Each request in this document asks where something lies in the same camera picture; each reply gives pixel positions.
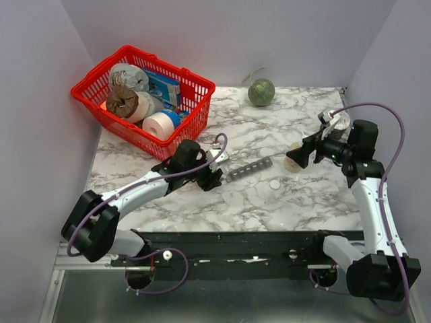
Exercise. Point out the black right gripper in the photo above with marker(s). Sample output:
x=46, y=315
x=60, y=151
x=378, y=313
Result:
x=301, y=155

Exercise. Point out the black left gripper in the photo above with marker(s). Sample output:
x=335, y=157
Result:
x=208, y=184

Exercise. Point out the grey weekly pill organizer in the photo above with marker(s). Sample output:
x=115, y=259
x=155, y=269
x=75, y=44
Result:
x=249, y=169

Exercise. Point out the white bottle cap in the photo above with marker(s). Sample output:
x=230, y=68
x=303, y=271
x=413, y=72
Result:
x=275, y=184

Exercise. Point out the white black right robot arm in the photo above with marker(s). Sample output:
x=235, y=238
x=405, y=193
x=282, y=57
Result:
x=383, y=270

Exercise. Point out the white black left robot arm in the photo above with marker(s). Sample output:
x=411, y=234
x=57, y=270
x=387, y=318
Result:
x=92, y=230

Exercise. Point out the cream lotion pump bottle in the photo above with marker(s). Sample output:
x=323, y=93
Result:
x=289, y=164

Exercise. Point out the green netted melon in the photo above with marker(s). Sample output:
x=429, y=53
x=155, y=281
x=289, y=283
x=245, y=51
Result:
x=261, y=91

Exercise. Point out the white toilet roll blue wrap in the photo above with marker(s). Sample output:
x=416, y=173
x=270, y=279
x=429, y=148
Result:
x=162, y=124

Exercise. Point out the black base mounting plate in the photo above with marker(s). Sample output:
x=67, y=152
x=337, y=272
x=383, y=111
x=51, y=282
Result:
x=232, y=255

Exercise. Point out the red plastic shopping basket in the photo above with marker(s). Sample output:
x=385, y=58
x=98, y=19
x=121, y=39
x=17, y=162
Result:
x=195, y=93

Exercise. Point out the blue white cardboard box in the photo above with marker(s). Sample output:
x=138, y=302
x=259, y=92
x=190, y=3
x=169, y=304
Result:
x=164, y=88

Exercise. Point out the brown wrapped toilet roll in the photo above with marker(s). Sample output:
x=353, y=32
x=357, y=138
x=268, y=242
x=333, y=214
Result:
x=127, y=104

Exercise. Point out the grey wrapped toilet roll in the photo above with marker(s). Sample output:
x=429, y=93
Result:
x=129, y=76

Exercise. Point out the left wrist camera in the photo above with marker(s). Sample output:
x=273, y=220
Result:
x=215, y=151

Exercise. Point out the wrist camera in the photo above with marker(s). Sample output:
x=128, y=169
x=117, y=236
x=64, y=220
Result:
x=329, y=120
x=215, y=151

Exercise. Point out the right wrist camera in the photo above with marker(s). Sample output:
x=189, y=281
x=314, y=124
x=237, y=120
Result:
x=329, y=120

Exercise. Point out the aluminium rail frame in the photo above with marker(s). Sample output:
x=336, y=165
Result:
x=65, y=263

